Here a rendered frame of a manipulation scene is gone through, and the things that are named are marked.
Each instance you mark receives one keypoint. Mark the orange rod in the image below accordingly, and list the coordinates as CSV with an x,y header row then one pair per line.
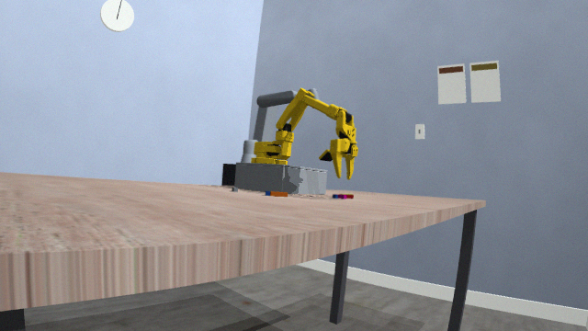
x,y
279,194

